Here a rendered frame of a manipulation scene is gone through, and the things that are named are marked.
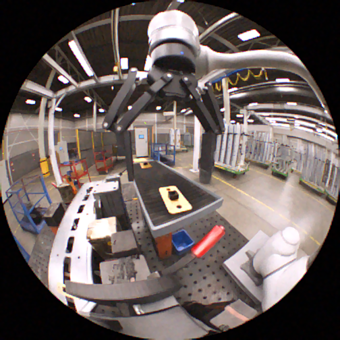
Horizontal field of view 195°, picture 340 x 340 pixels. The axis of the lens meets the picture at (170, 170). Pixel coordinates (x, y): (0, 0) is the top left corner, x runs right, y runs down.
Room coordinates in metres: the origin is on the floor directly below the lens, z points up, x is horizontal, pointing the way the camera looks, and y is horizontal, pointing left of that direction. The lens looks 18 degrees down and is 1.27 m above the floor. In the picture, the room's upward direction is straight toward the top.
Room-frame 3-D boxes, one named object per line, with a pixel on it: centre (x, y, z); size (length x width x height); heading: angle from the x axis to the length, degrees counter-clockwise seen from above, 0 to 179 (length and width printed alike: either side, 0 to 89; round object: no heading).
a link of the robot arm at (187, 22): (0.17, -0.01, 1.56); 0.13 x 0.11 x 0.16; 160
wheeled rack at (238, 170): (3.78, -2.38, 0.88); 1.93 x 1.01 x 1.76; 25
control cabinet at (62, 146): (5.71, 9.53, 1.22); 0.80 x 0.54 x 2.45; 110
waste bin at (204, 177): (2.68, -1.06, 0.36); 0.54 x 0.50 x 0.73; 109
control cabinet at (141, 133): (6.70, 1.96, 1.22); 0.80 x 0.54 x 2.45; 109
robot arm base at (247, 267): (0.06, -0.44, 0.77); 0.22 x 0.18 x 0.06; 18
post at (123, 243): (0.10, 0.09, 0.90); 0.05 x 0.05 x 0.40; 27
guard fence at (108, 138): (6.86, 3.23, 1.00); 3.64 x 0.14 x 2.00; 109
